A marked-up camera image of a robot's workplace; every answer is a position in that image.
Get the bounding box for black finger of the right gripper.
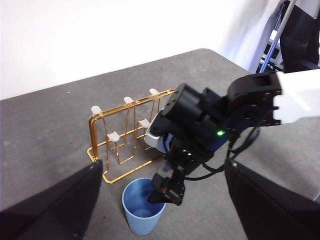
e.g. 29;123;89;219
164;149;211;208
148;159;176;203

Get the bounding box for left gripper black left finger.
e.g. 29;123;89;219
0;159;104;240

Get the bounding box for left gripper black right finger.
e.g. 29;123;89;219
224;159;320;240

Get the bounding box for blue ribbed plastic cup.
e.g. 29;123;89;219
121;177;168;236

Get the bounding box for black equipment panel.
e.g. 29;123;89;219
279;3;320;74

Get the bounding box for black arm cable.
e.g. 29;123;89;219
226;124;261;161
184;161;227;181

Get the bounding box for gold wire cup rack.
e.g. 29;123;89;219
86;87;176;185

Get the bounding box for blue braided cable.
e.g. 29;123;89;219
258;23;285;74

